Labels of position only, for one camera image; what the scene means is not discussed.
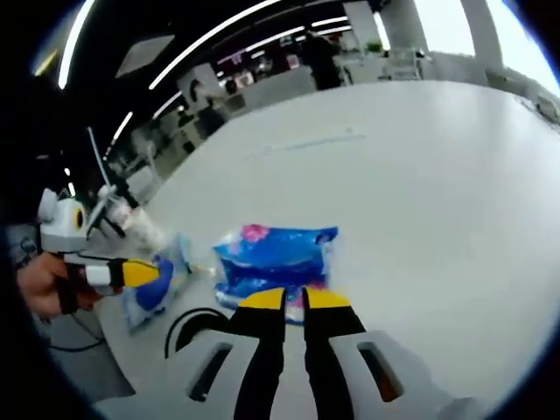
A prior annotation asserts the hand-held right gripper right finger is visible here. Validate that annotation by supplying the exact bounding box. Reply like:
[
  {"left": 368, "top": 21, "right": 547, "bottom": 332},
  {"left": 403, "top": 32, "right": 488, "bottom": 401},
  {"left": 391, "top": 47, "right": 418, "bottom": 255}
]
[{"left": 302, "top": 287, "right": 495, "bottom": 420}]

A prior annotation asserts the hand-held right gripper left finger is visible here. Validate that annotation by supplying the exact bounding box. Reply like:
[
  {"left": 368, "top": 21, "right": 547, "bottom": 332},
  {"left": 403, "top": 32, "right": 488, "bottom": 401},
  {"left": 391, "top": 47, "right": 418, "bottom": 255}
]
[{"left": 93, "top": 287, "right": 289, "bottom": 420}]

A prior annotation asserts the blue white packet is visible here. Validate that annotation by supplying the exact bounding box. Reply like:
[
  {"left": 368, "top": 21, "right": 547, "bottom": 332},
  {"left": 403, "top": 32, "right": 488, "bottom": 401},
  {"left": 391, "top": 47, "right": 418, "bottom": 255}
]
[{"left": 121, "top": 234, "right": 194, "bottom": 334}]

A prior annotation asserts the clear plastic bottle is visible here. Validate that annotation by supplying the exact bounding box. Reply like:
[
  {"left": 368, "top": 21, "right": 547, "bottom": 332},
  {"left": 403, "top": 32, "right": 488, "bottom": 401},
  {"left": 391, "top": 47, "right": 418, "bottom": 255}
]
[{"left": 102, "top": 190, "right": 148, "bottom": 235}]

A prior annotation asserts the blue tissue packet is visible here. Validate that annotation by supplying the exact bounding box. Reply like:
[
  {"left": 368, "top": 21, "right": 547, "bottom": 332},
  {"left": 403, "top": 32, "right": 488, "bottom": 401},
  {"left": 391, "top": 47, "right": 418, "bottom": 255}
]
[{"left": 212, "top": 223, "right": 341, "bottom": 326}]

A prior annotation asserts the person's left hand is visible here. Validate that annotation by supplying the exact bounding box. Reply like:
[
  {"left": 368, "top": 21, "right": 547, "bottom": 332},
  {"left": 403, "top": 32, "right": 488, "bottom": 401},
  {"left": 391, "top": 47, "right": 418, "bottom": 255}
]
[{"left": 17, "top": 253, "right": 106, "bottom": 317}]

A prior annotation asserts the dark computer monitor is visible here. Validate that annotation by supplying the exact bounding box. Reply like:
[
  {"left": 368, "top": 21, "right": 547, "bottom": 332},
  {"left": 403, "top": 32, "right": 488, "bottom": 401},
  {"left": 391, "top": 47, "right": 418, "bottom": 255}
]
[{"left": 86, "top": 126, "right": 111, "bottom": 189}]

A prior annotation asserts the white table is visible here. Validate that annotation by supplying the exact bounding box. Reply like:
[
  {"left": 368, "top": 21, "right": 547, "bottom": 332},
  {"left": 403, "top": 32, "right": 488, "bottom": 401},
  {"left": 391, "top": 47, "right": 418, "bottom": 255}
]
[{"left": 94, "top": 80, "right": 560, "bottom": 410}]

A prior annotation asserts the white chair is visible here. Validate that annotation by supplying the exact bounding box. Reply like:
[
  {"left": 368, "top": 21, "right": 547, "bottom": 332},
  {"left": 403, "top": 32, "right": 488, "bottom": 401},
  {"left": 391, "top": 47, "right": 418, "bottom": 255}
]
[{"left": 383, "top": 46, "right": 424, "bottom": 81}]

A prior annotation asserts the white device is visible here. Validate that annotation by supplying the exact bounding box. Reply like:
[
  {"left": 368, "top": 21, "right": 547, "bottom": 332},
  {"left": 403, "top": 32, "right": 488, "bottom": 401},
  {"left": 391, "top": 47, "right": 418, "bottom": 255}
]
[{"left": 535, "top": 94, "right": 560, "bottom": 120}]

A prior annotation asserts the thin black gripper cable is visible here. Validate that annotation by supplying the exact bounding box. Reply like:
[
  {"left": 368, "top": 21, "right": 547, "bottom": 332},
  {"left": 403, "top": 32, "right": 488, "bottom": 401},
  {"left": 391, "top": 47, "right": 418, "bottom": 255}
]
[{"left": 42, "top": 311, "right": 107, "bottom": 354}]

